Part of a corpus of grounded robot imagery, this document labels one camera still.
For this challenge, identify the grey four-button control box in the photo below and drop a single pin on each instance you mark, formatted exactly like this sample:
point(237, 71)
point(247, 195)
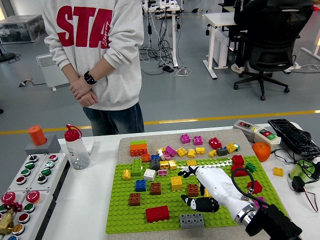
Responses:
point(25, 172)
point(47, 172)

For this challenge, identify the clear bottle with red cap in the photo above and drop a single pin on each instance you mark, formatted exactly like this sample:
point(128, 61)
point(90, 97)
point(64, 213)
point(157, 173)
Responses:
point(77, 155)

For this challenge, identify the red four-stud brick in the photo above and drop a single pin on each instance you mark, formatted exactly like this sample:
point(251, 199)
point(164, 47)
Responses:
point(257, 187)
point(237, 160)

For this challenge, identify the pink four-stud brick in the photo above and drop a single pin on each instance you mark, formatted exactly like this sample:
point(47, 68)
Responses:
point(166, 156)

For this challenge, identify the black floor box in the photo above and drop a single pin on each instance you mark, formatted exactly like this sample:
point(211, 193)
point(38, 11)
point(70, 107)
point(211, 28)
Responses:
point(168, 69)

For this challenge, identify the white four-stud brick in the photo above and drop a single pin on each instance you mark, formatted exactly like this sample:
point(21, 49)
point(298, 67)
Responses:
point(149, 174)

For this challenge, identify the orange fruit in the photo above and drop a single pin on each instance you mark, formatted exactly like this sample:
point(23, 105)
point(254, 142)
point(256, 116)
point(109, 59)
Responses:
point(261, 152)

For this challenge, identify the white wall switch plate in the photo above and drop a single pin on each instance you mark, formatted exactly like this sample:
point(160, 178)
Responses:
point(90, 146)

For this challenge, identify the white desk leg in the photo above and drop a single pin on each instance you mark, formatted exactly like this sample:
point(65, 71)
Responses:
point(310, 53)

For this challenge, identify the yellow four-stud brick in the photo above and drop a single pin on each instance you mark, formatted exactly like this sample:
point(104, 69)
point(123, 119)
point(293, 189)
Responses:
point(191, 162)
point(172, 164)
point(191, 153)
point(278, 172)
point(231, 148)
point(164, 164)
point(200, 151)
point(181, 152)

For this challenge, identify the black round floor base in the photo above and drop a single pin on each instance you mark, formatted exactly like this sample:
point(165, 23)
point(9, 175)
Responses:
point(5, 57)

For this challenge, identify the grey red-black switch box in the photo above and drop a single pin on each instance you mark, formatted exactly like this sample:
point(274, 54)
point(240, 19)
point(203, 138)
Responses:
point(243, 126)

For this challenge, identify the grey emergency stop box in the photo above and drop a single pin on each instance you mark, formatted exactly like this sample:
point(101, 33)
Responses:
point(29, 207)
point(8, 197)

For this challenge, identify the white desk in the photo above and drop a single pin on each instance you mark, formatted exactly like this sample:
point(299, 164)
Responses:
point(174, 37)
point(220, 18)

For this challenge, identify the small flat pink brick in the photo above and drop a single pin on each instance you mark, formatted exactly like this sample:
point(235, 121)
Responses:
point(162, 172)

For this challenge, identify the magenta four-stud brick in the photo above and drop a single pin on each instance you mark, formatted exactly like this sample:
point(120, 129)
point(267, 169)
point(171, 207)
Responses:
point(261, 199)
point(198, 140)
point(185, 139)

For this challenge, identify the yellow curved brick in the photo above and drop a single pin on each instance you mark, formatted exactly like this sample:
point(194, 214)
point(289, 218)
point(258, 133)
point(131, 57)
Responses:
point(206, 193)

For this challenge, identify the black plastic tray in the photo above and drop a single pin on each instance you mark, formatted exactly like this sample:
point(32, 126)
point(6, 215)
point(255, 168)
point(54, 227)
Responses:
point(292, 136)

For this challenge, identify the small yellow brick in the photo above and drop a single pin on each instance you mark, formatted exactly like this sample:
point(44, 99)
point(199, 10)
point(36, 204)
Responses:
point(161, 149)
point(212, 153)
point(126, 174)

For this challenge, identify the black wristwatch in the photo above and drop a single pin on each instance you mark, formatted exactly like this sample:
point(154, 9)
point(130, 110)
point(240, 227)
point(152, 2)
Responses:
point(89, 78)

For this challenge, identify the person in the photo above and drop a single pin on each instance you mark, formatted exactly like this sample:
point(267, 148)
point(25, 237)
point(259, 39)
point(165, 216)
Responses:
point(250, 15)
point(117, 50)

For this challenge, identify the white cabinet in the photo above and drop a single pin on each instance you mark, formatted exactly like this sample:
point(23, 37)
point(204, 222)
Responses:
point(220, 50)

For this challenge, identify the grey floor socket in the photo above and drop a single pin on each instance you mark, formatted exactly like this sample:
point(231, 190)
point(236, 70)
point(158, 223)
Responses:
point(25, 82)

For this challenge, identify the tall yellow brick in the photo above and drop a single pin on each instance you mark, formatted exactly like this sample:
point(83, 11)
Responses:
point(176, 183)

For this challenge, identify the small white brick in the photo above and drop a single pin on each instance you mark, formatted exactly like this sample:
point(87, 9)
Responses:
point(160, 155)

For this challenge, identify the brown four-stud brick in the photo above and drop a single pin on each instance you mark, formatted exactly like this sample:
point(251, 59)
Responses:
point(192, 190)
point(155, 188)
point(135, 199)

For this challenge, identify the black office chair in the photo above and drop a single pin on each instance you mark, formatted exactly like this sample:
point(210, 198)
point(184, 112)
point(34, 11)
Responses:
point(272, 50)

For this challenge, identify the beige red-green switch box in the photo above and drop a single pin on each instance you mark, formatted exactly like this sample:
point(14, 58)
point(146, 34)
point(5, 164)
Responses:
point(260, 136)

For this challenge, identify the red brick with white marks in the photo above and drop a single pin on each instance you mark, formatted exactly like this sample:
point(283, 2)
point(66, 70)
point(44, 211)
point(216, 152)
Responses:
point(215, 143)

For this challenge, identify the green studded baseplate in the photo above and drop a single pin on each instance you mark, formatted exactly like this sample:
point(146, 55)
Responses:
point(170, 200)

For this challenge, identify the lime green flat brick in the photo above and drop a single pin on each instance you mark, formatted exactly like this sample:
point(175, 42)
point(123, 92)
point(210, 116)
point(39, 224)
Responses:
point(138, 143)

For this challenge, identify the white panel heater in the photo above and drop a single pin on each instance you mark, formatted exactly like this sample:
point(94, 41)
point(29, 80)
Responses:
point(48, 70)

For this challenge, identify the person's left hand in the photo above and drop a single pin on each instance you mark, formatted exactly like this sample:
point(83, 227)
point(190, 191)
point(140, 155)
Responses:
point(81, 88)

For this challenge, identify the small dark green brick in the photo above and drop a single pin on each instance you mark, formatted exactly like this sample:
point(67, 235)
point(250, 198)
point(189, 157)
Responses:
point(250, 167)

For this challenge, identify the grey eight-stud brick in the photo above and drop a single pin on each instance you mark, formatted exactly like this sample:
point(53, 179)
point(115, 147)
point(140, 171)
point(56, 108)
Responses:
point(192, 221)

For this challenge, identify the tall green brick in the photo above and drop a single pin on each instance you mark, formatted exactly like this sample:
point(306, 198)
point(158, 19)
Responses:
point(136, 167)

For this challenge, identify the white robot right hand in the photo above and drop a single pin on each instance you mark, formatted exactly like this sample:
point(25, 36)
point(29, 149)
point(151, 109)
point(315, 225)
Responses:
point(217, 185)

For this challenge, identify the orange cylinder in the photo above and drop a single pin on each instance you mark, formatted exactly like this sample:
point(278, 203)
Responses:
point(37, 136)

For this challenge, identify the dark grey sloped brick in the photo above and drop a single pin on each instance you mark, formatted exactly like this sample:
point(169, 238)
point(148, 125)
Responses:
point(154, 164)

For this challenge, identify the person's right hand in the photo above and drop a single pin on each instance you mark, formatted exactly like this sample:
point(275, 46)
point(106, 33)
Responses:
point(90, 100)

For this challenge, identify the small orange brick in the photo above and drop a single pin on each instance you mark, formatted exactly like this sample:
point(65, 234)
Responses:
point(145, 157)

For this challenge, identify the blue four-stud brick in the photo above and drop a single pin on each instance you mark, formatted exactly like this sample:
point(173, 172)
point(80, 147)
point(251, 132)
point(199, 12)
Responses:
point(155, 156)
point(140, 185)

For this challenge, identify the orange eight-stud brick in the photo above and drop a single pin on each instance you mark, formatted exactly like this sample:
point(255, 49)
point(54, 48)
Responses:
point(138, 151)

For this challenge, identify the magenta sloped brick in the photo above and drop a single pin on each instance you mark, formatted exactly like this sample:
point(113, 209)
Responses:
point(170, 150)

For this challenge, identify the large red brick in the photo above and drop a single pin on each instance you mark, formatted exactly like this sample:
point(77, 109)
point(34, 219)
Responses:
point(157, 214)

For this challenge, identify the grey-brown table mat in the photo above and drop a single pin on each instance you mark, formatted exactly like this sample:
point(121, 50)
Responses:
point(160, 140)

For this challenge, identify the red sloped brick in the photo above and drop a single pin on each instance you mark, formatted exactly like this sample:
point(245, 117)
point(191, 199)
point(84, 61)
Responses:
point(237, 170)

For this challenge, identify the grey block holder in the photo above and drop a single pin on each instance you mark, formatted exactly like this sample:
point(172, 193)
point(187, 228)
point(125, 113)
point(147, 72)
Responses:
point(51, 147)

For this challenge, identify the translucent green tape roll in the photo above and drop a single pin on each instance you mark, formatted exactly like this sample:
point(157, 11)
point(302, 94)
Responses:
point(296, 172)

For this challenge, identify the grey metal case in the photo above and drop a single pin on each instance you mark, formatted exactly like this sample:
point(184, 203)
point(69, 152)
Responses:
point(20, 27)

